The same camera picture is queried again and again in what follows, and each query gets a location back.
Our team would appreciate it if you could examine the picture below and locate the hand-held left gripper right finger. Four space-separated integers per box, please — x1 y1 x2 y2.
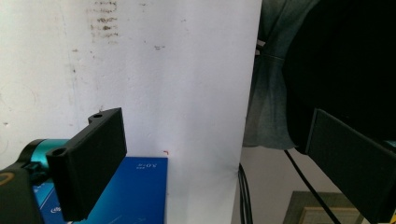
304 107 396 224

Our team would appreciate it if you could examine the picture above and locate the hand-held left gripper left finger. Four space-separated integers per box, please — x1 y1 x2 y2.
46 106 128 222

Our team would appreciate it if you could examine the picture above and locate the blue box with white print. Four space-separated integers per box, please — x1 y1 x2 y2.
32 156 169 224

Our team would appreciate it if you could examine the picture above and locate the wooden base board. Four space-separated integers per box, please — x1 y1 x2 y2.
298 206 360 224

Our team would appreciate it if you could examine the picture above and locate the grey floor mat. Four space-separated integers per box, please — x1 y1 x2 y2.
282 190 366 224

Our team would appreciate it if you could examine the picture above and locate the black clothing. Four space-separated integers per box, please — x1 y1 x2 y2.
283 0 396 155

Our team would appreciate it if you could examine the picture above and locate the grey blue denim clothing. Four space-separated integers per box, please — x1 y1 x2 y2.
242 0 321 149

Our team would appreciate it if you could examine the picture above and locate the black cable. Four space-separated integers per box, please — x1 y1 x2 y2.
239 164 254 224
237 162 247 224
283 148 344 224

